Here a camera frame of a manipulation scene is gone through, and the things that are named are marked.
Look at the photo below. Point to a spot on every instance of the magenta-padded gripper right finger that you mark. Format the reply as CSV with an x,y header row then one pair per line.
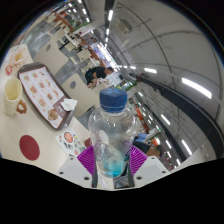
x,y
148,168

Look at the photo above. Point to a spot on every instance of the brown tray with paper liner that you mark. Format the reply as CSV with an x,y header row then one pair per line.
x,y
40,90

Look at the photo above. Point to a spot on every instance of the crumpled white napkin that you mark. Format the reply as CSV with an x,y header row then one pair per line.
x,y
68,104

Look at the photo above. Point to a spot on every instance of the clear blue-capped plastic bottle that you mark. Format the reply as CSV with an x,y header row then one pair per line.
x,y
112,130

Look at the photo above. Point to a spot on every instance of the clear plastic food bag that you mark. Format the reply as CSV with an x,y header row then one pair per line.
x,y
16,59

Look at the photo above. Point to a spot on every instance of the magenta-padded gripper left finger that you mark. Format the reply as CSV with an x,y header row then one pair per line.
x,y
75,168

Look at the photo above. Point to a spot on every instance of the red sauce packet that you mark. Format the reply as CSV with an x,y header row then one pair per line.
x,y
8,70

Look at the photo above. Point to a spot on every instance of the person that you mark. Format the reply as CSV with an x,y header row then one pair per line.
x,y
141,146
96,74

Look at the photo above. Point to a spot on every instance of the group of beige chairs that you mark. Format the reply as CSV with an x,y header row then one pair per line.
x,y
59,34

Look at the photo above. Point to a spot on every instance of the printed paper flyer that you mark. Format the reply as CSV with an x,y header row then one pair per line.
x,y
70,141

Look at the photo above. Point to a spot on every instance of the flat round red coaster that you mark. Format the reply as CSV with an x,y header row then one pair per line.
x,y
29,147

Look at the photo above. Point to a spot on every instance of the ceiling strip lights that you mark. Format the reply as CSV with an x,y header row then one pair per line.
x,y
196,88

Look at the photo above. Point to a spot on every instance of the ceiling air conditioner unit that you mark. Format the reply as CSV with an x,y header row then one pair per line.
x,y
124,26

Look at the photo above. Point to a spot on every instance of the beige dining chair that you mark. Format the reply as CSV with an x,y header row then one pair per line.
x,y
51,57
80,95

